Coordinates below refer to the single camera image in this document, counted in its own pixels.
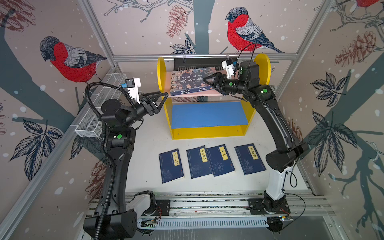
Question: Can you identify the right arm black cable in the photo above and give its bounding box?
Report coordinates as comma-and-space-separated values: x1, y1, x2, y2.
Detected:
281, 167, 307, 223

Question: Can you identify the blue book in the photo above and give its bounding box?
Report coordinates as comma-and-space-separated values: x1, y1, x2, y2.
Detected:
187, 146, 213, 179
159, 149, 184, 184
235, 144, 266, 176
206, 145, 235, 177

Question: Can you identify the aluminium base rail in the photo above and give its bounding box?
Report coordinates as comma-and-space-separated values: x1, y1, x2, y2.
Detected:
137, 191, 335, 232

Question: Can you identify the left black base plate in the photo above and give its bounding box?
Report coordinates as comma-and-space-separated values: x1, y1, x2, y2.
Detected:
141, 200, 171, 218

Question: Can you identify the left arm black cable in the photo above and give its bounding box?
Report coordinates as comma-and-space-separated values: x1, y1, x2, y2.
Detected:
84, 82, 136, 240

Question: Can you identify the white wire mesh basket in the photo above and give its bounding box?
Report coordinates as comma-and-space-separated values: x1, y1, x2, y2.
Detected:
74, 72, 128, 138

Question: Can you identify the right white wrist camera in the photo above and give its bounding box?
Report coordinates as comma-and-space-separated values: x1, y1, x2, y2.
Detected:
222, 59, 237, 79

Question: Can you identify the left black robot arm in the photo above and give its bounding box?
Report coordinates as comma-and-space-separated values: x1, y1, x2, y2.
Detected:
84, 92, 168, 240

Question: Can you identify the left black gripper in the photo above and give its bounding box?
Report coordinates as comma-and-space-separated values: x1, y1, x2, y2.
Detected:
124, 91, 168, 129

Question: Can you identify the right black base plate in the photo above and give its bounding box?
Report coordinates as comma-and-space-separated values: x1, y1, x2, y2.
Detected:
247, 197, 291, 215

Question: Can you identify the large illustrated colourful book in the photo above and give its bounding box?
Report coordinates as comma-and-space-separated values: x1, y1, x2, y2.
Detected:
170, 67, 216, 96

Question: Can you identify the yellow pink blue shelf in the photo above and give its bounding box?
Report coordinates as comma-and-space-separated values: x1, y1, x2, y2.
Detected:
156, 53, 272, 141

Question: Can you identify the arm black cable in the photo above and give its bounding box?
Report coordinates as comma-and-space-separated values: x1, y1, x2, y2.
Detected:
281, 167, 307, 223
84, 82, 136, 240

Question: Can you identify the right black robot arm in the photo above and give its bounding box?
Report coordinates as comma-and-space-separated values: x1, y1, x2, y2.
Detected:
204, 60, 309, 214

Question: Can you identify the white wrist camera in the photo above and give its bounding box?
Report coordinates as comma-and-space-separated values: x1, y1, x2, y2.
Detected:
222, 59, 237, 79
121, 78, 141, 104

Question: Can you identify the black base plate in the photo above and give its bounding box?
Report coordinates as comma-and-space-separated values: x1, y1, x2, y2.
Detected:
247, 197, 291, 215
141, 200, 171, 218

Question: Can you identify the black vent panel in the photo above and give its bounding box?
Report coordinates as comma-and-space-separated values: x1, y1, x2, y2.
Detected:
174, 58, 226, 71

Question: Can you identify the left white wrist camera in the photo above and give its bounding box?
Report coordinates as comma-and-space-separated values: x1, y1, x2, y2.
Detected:
121, 78, 141, 104

